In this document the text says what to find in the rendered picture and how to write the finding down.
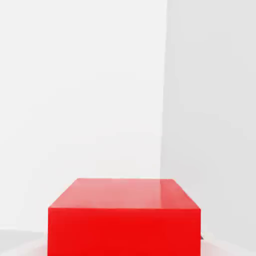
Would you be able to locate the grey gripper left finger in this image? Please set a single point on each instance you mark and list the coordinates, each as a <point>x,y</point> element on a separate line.
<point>38,248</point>

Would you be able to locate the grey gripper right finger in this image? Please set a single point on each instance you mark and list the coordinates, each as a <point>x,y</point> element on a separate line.
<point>208,249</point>

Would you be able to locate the small red cube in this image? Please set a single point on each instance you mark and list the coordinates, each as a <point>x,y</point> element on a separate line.
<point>124,230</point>

